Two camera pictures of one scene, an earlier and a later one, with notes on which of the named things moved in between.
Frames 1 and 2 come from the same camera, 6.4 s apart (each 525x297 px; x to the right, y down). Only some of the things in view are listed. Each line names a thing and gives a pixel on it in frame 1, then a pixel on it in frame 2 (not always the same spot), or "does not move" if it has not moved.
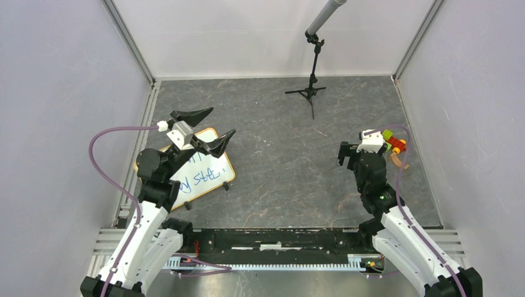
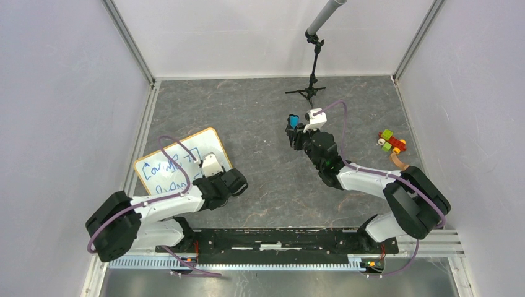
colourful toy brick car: [395, 143] does not move
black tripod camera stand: [312, 38] does not move
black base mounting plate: [278, 245] does not move
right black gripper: [347, 150] -> [299, 137]
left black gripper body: [177, 160] -> [212, 178]
